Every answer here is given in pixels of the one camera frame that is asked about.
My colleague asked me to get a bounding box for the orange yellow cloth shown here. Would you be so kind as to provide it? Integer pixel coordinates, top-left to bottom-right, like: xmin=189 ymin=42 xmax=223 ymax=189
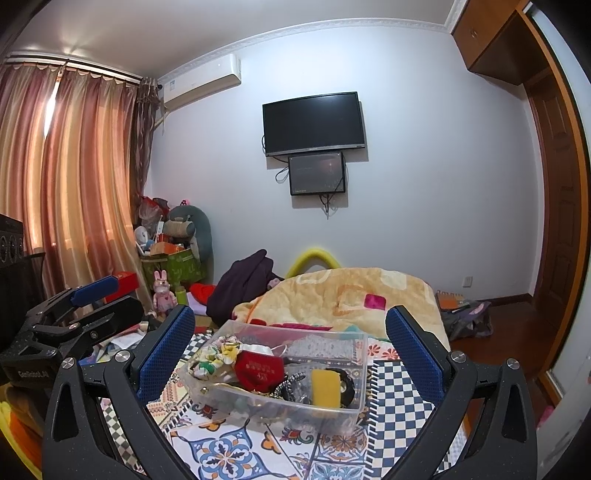
xmin=0 ymin=383 xmax=44 ymax=462

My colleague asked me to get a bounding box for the white air conditioner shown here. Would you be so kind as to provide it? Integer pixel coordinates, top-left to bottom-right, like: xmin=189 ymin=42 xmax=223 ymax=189
xmin=159 ymin=53 xmax=242 ymax=113

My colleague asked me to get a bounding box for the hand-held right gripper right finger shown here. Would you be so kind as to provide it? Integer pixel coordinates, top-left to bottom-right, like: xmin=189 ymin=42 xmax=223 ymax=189
xmin=385 ymin=305 xmax=539 ymax=480

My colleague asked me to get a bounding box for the red fabric pouch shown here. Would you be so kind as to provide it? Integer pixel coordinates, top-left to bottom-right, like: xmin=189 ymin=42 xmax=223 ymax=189
xmin=233 ymin=350 xmax=287 ymax=393

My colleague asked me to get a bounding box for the colourful patterned bedsheet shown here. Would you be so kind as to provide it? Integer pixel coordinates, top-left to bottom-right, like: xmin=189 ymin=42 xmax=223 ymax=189
xmin=99 ymin=318 xmax=476 ymax=480

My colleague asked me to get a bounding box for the wooden overhead cabinet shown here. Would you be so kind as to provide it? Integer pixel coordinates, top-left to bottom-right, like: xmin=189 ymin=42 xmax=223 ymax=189
xmin=450 ymin=0 xmax=550 ymax=86

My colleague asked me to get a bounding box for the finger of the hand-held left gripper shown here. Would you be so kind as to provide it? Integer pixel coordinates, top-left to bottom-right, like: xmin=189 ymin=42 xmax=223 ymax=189
xmin=36 ymin=298 xmax=145 ymax=359
xmin=23 ymin=275 xmax=122 ymax=330

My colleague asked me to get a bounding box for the grey plush pillow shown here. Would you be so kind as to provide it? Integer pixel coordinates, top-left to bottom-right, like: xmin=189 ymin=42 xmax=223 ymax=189
xmin=166 ymin=203 xmax=213 ymax=261

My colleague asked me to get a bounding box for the yellow fleece blanket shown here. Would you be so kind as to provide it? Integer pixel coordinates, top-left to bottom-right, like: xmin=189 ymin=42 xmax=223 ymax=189
xmin=231 ymin=267 xmax=451 ymax=352

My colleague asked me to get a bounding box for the pink bunny toy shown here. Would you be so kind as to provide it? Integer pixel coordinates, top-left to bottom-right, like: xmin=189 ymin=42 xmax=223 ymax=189
xmin=152 ymin=270 xmax=178 ymax=317

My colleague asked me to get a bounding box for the yellow foam noodle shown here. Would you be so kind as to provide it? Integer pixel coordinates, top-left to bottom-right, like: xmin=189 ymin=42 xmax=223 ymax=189
xmin=285 ymin=248 xmax=342 ymax=280

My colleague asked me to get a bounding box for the red plastic bag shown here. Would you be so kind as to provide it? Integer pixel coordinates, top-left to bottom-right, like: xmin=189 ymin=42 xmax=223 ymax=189
xmin=139 ymin=196 xmax=169 ymax=224

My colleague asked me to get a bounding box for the brown wooden door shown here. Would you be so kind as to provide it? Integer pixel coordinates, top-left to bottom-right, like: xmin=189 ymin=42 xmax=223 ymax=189
xmin=526 ymin=69 xmax=587 ymax=398

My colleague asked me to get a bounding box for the pile of papers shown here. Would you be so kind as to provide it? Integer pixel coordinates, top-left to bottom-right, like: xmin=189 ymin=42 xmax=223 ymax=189
xmin=92 ymin=318 xmax=153 ymax=365

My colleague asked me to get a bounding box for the black beaded lace cloth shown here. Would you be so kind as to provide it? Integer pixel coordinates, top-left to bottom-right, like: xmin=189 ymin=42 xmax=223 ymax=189
xmin=277 ymin=367 xmax=358 ymax=409

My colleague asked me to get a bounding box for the clear plastic storage box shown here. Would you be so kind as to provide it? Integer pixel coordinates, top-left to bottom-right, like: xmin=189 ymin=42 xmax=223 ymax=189
xmin=179 ymin=318 xmax=370 ymax=437

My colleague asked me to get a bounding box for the black wall television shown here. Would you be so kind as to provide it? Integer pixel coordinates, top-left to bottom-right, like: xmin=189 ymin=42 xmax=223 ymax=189
xmin=262 ymin=91 xmax=368 ymax=158

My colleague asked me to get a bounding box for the floral fabric scrunchie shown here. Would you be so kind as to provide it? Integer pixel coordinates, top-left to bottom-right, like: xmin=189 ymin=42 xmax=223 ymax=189
xmin=187 ymin=336 xmax=243 ymax=379

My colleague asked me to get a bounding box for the white lace cloth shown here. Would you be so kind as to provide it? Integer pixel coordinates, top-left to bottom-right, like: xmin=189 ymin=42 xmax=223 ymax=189
xmin=284 ymin=335 xmax=365 ymax=365

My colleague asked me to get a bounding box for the yellow sponge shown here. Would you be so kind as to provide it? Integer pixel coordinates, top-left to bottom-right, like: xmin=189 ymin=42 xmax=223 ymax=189
xmin=310 ymin=368 xmax=345 ymax=409

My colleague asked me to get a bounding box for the small black wall monitor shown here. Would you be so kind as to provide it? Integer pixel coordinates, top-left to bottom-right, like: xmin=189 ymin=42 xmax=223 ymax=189
xmin=288 ymin=151 xmax=347 ymax=196

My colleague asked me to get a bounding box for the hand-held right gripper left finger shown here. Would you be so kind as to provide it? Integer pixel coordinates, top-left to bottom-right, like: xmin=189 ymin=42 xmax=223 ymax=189
xmin=41 ymin=305 xmax=206 ymax=480

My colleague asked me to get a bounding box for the black speaker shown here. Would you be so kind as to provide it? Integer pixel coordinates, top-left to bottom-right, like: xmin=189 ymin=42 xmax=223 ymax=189
xmin=0 ymin=213 xmax=25 ymax=282

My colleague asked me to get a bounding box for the red gift box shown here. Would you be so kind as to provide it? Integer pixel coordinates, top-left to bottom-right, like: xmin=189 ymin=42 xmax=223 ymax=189
xmin=113 ymin=271 xmax=139 ymax=296

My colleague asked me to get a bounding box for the dark purple backpack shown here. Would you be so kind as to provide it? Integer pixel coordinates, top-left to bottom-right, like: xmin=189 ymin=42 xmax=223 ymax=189
xmin=436 ymin=291 xmax=495 ymax=342

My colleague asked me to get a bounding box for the pink orange curtain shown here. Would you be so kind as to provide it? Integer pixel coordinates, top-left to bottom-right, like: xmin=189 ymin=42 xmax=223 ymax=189
xmin=0 ymin=55 xmax=160 ymax=319

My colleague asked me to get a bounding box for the green cardboard box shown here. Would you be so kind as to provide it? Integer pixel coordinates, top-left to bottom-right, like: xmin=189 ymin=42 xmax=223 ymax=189
xmin=140 ymin=247 xmax=207 ymax=289

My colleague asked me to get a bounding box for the dark purple jacket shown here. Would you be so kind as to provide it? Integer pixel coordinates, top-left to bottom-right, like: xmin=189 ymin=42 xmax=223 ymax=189
xmin=206 ymin=249 xmax=278 ymax=330

